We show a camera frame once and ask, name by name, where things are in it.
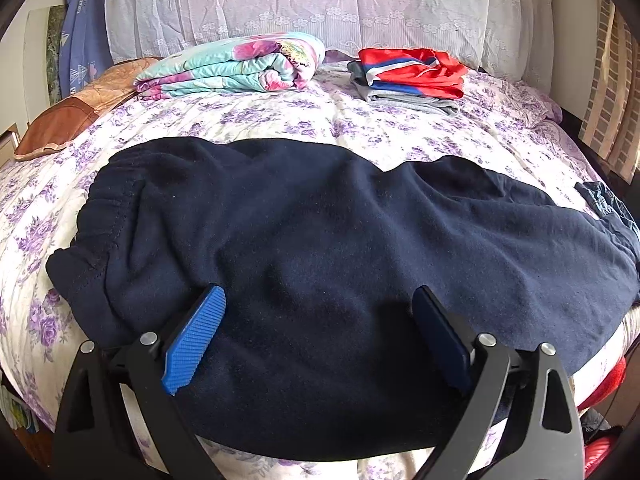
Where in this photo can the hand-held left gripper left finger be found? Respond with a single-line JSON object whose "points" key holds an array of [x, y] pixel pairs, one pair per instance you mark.
{"points": [[192, 340]]}

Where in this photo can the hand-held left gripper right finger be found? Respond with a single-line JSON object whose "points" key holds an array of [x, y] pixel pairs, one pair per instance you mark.
{"points": [[442, 340]]}

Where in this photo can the navy blue pants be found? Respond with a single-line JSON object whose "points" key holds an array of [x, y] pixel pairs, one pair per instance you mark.
{"points": [[325, 240]]}

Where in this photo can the red cloth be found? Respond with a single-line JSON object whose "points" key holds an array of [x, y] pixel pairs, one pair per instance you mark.
{"points": [[607, 385]]}

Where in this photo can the purple floral bed sheet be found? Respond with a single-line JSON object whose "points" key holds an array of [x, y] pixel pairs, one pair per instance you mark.
{"points": [[45, 220]]}

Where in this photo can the blue denim garment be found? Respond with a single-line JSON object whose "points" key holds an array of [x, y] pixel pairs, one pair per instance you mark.
{"points": [[612, 210]]}

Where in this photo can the lavender floral pillow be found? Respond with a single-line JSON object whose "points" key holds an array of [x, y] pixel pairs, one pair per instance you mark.
{"points": [[537, 102]]}

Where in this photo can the brown patchwork pillow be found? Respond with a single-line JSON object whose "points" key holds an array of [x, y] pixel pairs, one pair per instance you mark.
{"points": [[75, 110]]}

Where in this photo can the folded red white blue garment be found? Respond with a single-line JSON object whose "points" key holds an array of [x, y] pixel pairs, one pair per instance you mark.
{"points": [[415, 72]]}

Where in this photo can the folded teal pink floral quilt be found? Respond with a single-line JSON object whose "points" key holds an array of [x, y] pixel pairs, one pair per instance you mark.
{"points": [[230, 67]]}

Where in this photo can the folded dark grey garment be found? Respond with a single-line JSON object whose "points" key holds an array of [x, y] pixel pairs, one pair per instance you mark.
{"points": [[357, 75]]}

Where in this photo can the striped beige curtain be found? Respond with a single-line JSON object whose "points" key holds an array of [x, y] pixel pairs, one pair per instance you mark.
{"points": [[612, 85]]}

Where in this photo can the grey marbled panel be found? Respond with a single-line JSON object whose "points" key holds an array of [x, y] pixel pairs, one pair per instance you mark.
{"points": [[56, 55]]}

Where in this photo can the blue patterned pillow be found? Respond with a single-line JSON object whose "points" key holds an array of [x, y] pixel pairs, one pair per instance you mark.
{"points": [[85, 25]]}

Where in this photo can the white lace cover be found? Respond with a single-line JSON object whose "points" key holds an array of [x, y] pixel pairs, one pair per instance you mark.
{"points": [[325, 0]]}

